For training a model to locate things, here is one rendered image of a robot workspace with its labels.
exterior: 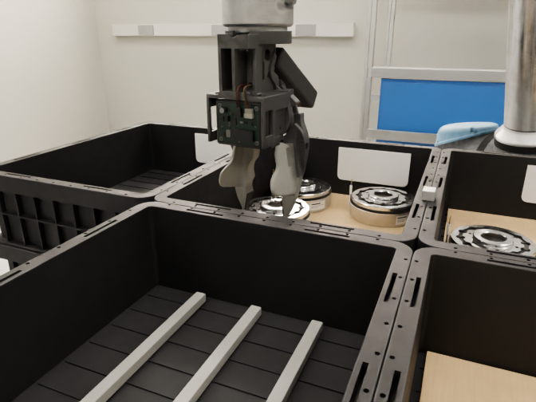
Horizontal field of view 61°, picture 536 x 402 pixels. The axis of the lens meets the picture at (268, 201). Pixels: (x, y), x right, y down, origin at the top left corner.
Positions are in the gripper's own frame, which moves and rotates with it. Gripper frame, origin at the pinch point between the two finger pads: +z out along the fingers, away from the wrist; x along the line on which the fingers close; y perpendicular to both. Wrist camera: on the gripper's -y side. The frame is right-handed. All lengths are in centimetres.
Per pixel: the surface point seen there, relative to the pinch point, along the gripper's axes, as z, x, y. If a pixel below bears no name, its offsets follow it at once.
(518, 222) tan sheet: 8.3, 28.3, -30.4
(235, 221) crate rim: -1.5, 2.0, 10.5
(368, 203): 5.1, 7.5, -18.5
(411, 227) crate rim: -1.7, 18.3, 3.6
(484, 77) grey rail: 1, 7, -201
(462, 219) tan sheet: 8.3, 20.5, -27.1
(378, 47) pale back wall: -10, -69, -280
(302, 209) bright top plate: 5.1, -0.4, -11.4
